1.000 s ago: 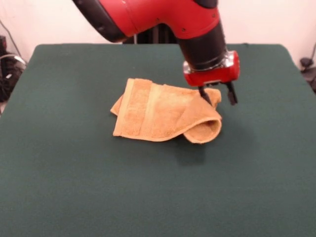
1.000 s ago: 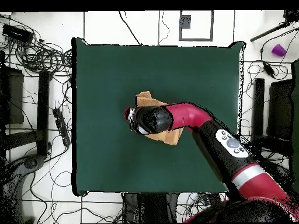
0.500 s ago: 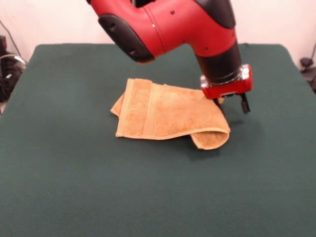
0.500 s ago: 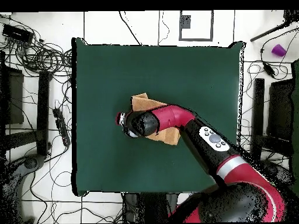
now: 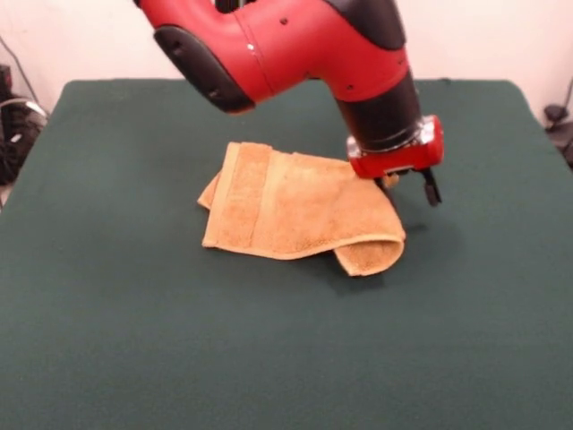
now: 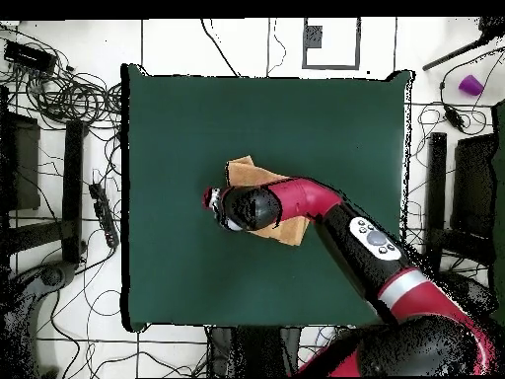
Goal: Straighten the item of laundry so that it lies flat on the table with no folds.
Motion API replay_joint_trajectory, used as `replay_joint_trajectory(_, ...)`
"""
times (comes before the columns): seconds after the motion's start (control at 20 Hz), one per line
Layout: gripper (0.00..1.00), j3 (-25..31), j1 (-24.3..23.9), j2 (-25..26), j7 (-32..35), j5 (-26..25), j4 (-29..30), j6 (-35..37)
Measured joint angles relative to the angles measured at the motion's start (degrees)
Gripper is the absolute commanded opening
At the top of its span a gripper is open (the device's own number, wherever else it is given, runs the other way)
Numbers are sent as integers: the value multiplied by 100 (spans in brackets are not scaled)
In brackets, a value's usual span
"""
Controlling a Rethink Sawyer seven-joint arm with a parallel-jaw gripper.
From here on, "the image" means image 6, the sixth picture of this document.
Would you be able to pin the black electronics box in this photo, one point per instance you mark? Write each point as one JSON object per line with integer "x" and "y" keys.
{"x": 29, "y": 57}

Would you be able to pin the dark green table cloth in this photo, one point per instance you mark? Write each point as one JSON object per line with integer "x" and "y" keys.
{"x": 177, "y": 118}

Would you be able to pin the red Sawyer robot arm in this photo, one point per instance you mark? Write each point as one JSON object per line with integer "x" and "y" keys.
{"x": 355, "y": 244}

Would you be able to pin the black power adapter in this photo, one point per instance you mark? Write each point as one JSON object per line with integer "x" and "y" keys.
{"x": 453, "y": 117}

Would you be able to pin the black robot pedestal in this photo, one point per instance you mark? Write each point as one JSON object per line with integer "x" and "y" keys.
{"x": 252, "y": 351}

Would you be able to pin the dark grey stand base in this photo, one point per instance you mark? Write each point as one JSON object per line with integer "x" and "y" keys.
{"x": 51, "y": 275}

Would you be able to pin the black power strip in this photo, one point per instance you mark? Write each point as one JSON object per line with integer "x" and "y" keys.
{"x": 104, "y": 217}

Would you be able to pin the black rod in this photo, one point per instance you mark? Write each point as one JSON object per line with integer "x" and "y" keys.
{"x": 457, "y": 52}

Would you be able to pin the small dark grey square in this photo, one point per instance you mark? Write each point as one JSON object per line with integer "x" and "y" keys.
{"x": 314, "y": 36}

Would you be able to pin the tan terry towel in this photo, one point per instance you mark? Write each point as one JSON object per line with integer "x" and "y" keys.
{"x": 244, "y": 171}

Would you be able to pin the dark flat panel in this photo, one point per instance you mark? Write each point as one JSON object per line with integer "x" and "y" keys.
{"x": 473, "y": 185}
{"x": 25, "y": 166}

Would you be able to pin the grey square floor frame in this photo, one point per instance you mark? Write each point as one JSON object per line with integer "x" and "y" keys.
{"x": 331, "y": 67}

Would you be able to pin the purple plastic cup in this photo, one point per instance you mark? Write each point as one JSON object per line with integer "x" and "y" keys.
{"x": 470, "y": 85}

